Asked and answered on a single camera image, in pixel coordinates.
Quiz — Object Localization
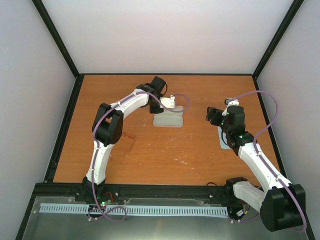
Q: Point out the pink glasses case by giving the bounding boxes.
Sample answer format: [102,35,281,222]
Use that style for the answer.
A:
[153,108,184,128]

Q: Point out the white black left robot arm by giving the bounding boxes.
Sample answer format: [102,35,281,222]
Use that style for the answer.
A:
[82,76,168,202]

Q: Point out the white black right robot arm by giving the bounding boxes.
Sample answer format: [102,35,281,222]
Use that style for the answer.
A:
[206,103,307,232]

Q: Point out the orange transparent sunglasses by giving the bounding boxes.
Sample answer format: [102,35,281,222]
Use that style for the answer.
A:
[110,132,137,164]

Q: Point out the light blue cleaning cloth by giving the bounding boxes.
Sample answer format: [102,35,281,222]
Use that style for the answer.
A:
[217,127,231,150]

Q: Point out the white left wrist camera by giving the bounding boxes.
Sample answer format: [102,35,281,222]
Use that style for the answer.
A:
[159,95,176,109]

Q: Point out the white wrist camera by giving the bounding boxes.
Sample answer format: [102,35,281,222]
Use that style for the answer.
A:
[223,98,239,115]
[159,95,176,109]

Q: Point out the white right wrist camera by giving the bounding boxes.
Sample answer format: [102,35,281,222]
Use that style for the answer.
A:
[223,98,239,115]

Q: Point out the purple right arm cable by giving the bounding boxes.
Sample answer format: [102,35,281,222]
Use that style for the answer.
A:
[226,90,308,231]

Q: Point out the black aluminium mounting rail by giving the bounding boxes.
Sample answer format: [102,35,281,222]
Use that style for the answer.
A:
[31,182,241,205]

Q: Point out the light blue slotted cable duct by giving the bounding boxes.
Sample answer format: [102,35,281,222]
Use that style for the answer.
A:
[38,203,229,218]

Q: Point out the black enclosure frame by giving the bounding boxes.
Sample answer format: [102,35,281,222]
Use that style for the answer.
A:
[15,0,304,240]

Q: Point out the grey metal base plate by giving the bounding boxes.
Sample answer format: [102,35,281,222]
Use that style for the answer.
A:
[22,197,308,240]

